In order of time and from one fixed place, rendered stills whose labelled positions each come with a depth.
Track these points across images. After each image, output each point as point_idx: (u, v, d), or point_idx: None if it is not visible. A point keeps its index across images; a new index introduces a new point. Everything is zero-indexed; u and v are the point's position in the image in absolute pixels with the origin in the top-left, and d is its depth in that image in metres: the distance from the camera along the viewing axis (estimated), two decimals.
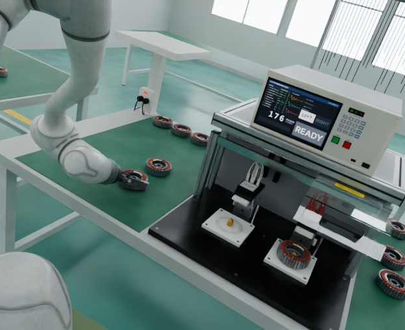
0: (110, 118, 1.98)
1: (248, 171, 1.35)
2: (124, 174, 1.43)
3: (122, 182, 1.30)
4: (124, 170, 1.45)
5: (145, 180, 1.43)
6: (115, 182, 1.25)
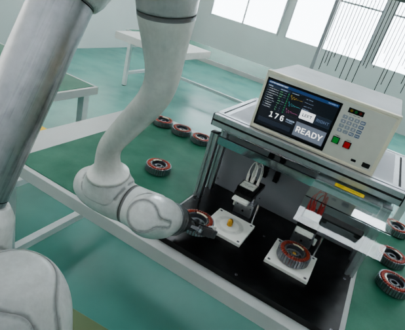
0: (110, 118, 1.98)
1: (248, 171, 1.35)
2: None
3: (190, 230, 1.05)
4: None
5: (212, 224, 1.17)
6: (182, 232, 1.00)
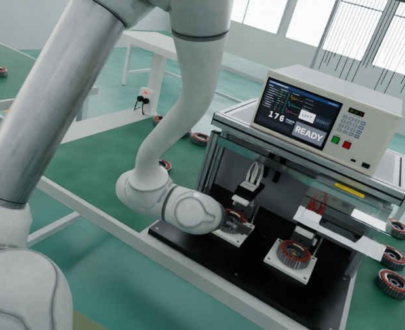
0: (110, 118, 1.98)
1: (248, 171, 1.35)
2: None
3: (224, 226, 1.10)
4: None
5: (245, 222, 1.29)
6: None
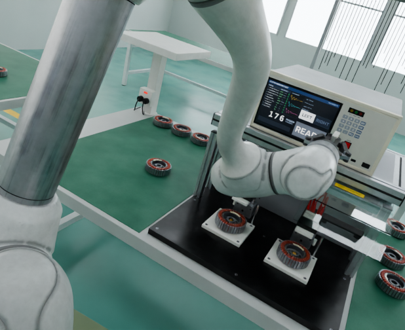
0: (110, 118, 1.98)
1: None
2: (222, 215, 1.29)
3: None
4: (221, 210, 1.31)
5: (245, 222, 1.29)
6: None
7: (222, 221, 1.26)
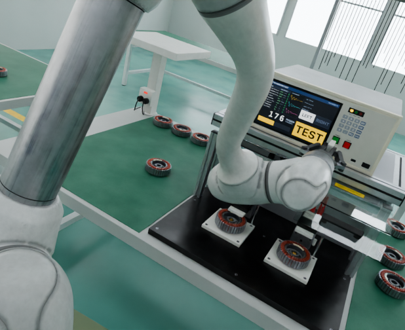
0: (110, 118, 1.98)
1: None
2: (222, 215, 1.29)
3: None
4: (221, 210, 1.31)
5: (245, 222, 1.29)
6: None
7: (222, 221, 1.26)
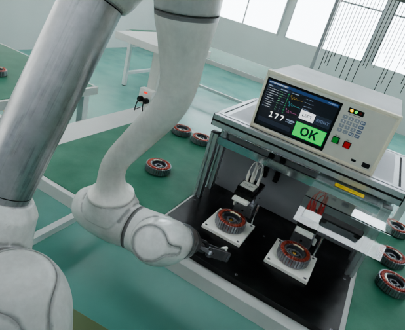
0: (110, 118, 1.98)
1: (248, 171, 1.35)
2: (222, 215, 1.29)
3: (199, 251, 0.97)
4: (221, 210, 1.31)
5: (245, 222, 1.29)
6: None
7: (222, 221, 1.26)
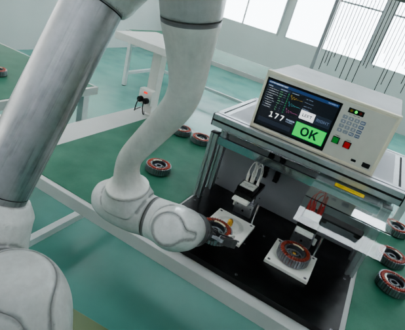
0: (110, 118, 1.98)
1: (248, 171, 1.35)
2: None
3: (210, 240, 1.03)
4: None
5: (231, 234, 1.14)
6: None
7: None
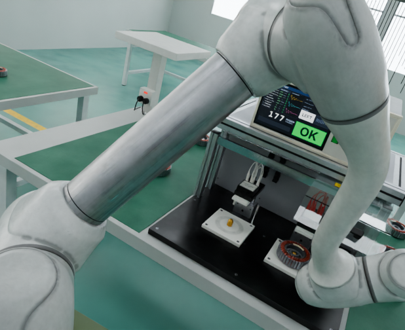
0: (110, 118, 1.98)
1: (248, 171, 1.35)
2: None
3: None
4: None
5: None
6: None
7: None
